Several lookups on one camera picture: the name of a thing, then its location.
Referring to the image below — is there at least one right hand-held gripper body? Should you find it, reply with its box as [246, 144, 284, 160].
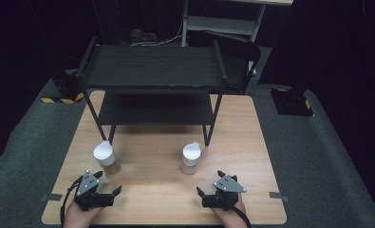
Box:
[201, 174, 248, 210]

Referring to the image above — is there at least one person's left hand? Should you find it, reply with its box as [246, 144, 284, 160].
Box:
[62, 202, 105, 228]

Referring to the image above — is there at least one pale spice jar white lid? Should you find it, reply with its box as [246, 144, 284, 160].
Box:
[180, 142, 202, 176]

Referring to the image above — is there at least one right hand-held gripper black cable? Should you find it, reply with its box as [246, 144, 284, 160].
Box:
[217, 193, 253, 228]

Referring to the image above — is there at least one brown spice jar white lid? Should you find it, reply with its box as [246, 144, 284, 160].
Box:
[92, 140, 122, 176]

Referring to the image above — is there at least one person's right hand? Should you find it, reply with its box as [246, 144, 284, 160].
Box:
[211, 198, 248, 228]

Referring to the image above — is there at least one grey tape strip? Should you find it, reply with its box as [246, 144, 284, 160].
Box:
[269, 191, 291, 203]
[41, 193, 64, 202]

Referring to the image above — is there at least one white metal frame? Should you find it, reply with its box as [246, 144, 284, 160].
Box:
[180, 0, 293, 44]

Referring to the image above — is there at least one left hand-held gripper black cable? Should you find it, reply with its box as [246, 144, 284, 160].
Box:
[60, 175, 84, 227]

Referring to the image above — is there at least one black stand base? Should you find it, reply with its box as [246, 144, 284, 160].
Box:
[270, 83, 314, 117]

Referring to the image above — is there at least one dark cable bundle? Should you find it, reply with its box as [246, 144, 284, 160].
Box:
[129, 28, 159, 46]

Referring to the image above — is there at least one black two-tier metal rack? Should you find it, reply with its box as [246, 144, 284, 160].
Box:
[75, 35, 229, 149]

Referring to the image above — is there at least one stand base yellow-black striped tape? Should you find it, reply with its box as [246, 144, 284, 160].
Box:
[41, 67, 85, 105]

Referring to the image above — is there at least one white cable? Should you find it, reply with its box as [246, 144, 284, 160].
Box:
[129, 18, 184, 48]

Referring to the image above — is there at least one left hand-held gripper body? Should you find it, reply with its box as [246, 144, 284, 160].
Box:
[73, 169, 116, 211]

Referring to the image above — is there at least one hand-held gripper black cable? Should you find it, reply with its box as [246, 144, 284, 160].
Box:
[217, 193, 253, 228]
[60, 175, 84, 227]

